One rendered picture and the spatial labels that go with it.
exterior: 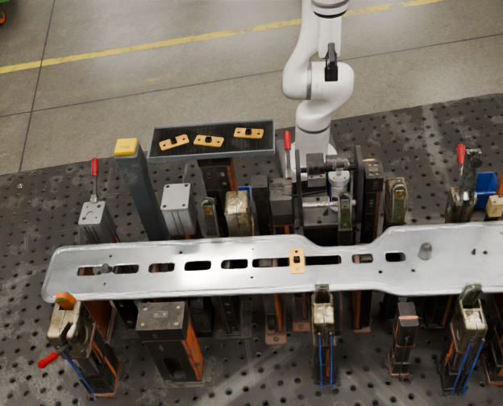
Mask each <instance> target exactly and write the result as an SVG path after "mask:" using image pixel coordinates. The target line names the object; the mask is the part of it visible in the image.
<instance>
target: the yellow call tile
mask: <svg viewBox="0 0 503 406"><path fill-rule="evenodd" d="M136 144H137V138H133V139H118V140H117V143H116V147H115V150H114V154H115V155H131V154H135V149H136Z"/></svg>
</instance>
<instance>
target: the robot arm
mask: <svg viewBox="0 0 503 406"><path fill-rule="evenodd" d="M349 5H350V0H301V32H300V36H299V40H298V42H297V46H296V47H295V49H294V51H293V54H292V55H291V57H290V58H289V60H288V62H287V64H286V66H285V68H284V70H283V72H282V75H281V90H282V92H283V94H284V95H285V96H286V97H288V98H291V99H294V100H304V101H303V102H302V103H300V104H299V106H298V107H297V111H296V128H295V142H294V143H292V144H291V150H290V162H291V168H292V171H293V172H294V173H296V167H295V149H299V150H300V164H301V168H306V154H309V153H323V157H324V163H325V162H326V155H337V154H336V151H335V149H334V148H333V147H332V146H331V145H330V144H329V137H330V121H331V115H332V113H333V112H334V111H336V110H337V109H338V108H339V107H340V106H341V105H342V104H343V103H345V102H346V101H347V99H348V98H349V97H350V96H351V94H352V92H353V90H354V87H355V74H354V72H353V70H352V68H351V67H350V66H349V65H348V64H345V63H341V62H337V57H339V56H340V48H341V34H342V15H344V14H345V13H346V11H347V8H348V7H349ZM316 52H318V55H319V57H320V58H323V59H325V62H310V61H309V60H310V57H311V56H312V55H313V54H315V53H316ZM327 59H329V62H327Z"/></svg>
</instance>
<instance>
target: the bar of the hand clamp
mask: <svg viewBox="0 0 503 406"><path fill-rule="evenodd" d="M481 156H482V153H481V150H480V149H479V148H478V149H471V148H469V149H466V150H465V155H464V165H463V170H462V175H461V180H460V185H459V206H461V205H462V202H463V197H464V191H469V194H468V195H469V196H470V200H468V203H469V205H472V202H473V198H474V194H475V189H476V182H477V177H478V172H479V168H480V166H481V165H482V163H483V162H482V160H481Z"/></svg>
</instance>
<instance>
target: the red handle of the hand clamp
mask: <svg viewBox="0 0 503 406"><path fill-rule="evenodd" d="M456 150H457V158H458V165H459V174H460V179H461V175H462V170H463V165H464V155H465V145H463V144H462V143H461V144H458V146H456ZM468 200H470V196H469V195H468V191H464V197H463V201H468Z"/></svg>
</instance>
